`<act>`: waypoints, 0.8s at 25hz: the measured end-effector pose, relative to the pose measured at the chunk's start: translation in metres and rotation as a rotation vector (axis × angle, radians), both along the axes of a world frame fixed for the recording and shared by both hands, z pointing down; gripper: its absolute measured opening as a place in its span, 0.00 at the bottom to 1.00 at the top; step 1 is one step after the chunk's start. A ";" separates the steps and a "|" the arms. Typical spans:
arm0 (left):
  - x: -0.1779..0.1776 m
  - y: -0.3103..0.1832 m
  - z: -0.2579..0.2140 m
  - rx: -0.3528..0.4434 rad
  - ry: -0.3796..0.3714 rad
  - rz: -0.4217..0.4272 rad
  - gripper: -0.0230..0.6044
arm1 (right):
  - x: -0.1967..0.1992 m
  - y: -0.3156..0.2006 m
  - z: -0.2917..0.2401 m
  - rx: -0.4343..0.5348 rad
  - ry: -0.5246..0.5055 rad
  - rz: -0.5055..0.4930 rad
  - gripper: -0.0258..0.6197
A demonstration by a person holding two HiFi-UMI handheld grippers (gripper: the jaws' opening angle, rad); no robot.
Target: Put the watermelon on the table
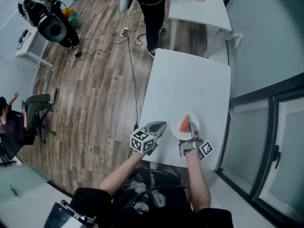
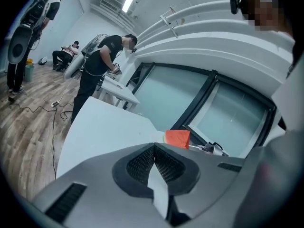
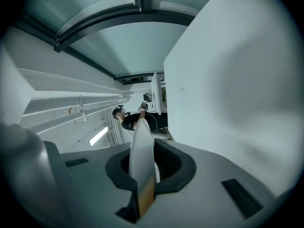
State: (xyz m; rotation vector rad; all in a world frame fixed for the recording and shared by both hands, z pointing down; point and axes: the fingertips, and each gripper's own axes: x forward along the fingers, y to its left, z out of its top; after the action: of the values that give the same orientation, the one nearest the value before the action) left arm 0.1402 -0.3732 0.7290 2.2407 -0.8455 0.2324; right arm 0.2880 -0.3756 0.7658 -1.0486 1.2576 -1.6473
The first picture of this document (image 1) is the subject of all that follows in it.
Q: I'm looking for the black framed frosted window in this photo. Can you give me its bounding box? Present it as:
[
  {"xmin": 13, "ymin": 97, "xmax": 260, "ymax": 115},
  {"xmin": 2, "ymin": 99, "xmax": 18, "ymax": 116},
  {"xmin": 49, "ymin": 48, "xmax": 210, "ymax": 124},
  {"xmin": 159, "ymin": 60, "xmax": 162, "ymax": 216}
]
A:
[{"xmin": 217, "ymin": 72, "xmax": 304, "ymax": 228}]

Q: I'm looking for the white work table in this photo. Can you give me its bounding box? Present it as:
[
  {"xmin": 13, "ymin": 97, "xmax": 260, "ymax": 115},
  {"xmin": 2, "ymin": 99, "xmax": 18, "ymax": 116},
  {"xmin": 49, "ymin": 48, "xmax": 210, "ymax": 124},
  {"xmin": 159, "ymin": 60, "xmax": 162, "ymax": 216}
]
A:
[{"xmin": 138, "ymin": 48, "xmax": 232, "ymax": 171}]

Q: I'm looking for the person's right forearm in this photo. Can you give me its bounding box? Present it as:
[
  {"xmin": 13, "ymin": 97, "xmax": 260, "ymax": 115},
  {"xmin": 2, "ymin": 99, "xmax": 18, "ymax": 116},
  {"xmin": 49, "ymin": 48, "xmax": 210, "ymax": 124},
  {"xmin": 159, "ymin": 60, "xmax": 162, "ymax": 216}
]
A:
[{"xmin": 184, "ymin": 148, "xmax": 212, "ymax": 212}]

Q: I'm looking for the black window handle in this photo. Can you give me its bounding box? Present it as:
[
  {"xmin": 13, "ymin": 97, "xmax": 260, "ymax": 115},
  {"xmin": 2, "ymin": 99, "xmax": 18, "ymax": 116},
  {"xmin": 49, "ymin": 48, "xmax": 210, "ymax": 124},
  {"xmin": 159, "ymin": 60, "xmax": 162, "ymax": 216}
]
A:
[{"xmin": 273, "ymin": 145, "xmax": 281, "ymax": 170}]

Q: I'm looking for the silver black equipment box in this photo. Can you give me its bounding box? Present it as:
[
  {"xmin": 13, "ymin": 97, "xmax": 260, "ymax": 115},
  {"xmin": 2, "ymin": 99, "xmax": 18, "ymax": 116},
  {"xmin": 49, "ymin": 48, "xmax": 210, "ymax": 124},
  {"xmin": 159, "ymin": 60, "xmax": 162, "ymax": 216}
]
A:
[{"xmin": 44, "ymin": 199, "xmax": 98, "ymax": 228}]

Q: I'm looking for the person's left forearm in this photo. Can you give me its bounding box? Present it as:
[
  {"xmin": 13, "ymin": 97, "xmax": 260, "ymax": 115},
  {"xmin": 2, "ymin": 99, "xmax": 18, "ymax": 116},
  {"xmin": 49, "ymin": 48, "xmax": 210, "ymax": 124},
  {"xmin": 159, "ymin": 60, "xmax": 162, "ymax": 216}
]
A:
[{"xmin": 99, "ymin": 151, "xmax": 146, "ymax": 197}]

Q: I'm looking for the red watermelon slice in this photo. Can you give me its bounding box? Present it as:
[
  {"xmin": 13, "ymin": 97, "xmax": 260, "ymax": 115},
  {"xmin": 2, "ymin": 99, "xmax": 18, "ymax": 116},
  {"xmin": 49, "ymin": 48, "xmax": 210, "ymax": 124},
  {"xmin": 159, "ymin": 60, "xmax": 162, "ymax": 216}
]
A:
[{"xmin": 179, "ymin": 114, "xmax": 191, "ymax": 133}]

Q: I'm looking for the black office chair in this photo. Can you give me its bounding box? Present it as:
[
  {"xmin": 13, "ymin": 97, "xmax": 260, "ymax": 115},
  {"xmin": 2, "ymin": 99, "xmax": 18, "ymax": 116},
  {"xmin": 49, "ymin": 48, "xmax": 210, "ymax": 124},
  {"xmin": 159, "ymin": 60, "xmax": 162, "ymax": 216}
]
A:
[{"xmin": 0, "ymin": 108, "xmax": 57, "ymax": 168}]

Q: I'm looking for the frosted glass table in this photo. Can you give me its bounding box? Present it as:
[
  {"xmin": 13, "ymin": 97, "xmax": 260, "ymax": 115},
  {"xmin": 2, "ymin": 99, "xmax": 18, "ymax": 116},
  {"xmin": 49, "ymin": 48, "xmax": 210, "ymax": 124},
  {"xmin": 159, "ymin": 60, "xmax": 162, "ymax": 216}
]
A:
[{"xmin": 0, "ymin": 162, "xmax": 53, "ymax": 204}]

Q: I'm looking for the long black floor cable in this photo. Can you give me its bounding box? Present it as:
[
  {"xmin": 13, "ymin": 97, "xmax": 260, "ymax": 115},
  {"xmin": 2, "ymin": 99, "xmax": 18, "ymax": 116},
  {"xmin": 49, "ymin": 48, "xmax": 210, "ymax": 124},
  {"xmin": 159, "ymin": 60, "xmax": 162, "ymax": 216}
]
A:
[{"xmin": 127, "ymin": 8, "xmax": 140, "ymax": 128}]

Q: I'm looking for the green bucket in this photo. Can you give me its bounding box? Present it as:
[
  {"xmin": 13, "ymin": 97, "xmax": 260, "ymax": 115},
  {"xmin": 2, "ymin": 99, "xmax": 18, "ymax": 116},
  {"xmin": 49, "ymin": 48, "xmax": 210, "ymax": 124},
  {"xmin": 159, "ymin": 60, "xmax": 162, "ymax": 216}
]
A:
[{"xmin": 67, "ymin": 12, "xmax": 84, "ymax": 29}]

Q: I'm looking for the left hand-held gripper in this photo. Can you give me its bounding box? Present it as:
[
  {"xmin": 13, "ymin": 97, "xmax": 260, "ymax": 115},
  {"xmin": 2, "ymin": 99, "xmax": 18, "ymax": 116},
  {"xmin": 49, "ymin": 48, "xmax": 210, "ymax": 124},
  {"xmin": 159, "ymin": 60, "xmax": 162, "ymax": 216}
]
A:
[{"xmin": 130, "ymin": 121, "xmax": 168, "ymax": 157}]

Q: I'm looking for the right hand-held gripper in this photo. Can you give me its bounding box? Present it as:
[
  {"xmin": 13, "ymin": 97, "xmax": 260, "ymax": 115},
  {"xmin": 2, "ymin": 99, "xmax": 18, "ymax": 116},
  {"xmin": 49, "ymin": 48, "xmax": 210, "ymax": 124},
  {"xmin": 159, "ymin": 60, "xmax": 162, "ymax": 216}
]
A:
[{"xmin": 178, "ymin": 121, "xmax": 215, "ymax": 162}]

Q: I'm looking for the white desk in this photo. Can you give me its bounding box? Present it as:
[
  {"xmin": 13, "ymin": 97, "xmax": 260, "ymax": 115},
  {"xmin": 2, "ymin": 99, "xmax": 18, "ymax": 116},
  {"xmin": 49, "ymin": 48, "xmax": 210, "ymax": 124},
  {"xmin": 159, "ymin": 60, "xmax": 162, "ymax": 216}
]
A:
[{"xmin": 15, "ymin": 27, "xmax": 54, "ymax": 69}]

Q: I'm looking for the black body cable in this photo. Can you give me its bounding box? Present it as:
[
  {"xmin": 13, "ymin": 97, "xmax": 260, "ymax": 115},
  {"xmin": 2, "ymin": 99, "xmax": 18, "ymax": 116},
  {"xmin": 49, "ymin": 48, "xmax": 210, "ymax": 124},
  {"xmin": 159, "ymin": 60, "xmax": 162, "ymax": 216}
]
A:
[{"xmin": 118, "ymin": 185, "xmax": 192, "ymax": 217}]

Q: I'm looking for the person's black shirt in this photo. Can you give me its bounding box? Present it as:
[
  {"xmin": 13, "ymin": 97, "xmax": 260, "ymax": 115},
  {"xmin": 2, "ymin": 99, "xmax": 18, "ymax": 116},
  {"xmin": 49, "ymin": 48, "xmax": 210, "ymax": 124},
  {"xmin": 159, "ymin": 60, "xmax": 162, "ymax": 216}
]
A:
[{"xmin": 70, "ymin": 166, "xmax": 235, "ymax": 228}]

